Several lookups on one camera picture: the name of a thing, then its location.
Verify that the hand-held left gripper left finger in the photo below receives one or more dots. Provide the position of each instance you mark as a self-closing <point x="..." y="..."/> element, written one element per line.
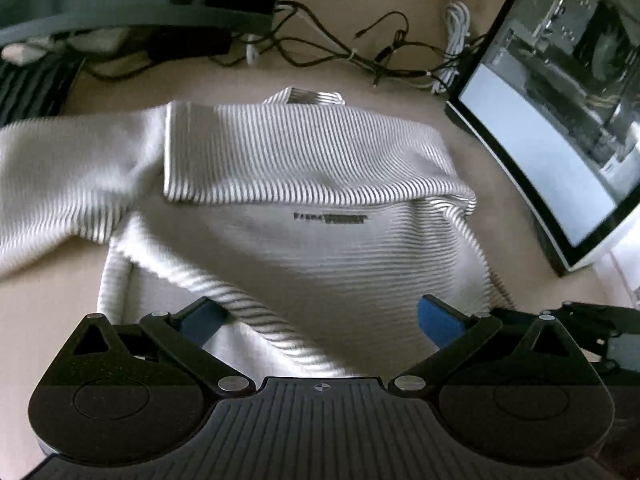
<point x="202" y="321"/>

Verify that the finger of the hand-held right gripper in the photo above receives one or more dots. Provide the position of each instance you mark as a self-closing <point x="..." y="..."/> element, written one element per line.
<point x="592" y="317"/>

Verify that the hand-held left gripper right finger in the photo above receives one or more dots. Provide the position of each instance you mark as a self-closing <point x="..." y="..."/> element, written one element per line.
<point x="442" y="321"/>

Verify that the white black-striped shirt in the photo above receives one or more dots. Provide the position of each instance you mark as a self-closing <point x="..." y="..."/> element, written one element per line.
<point x="280" y="200"/>

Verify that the lit curved computer monitor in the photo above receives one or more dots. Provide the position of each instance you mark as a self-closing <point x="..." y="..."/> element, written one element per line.
<point x="545" y="135"/>

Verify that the black keyboard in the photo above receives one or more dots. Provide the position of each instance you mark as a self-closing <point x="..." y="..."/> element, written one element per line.
<point x="30" y="90"/>

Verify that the white lumpy object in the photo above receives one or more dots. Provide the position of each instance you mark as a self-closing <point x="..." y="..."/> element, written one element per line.
<point x="95" y="40"/>

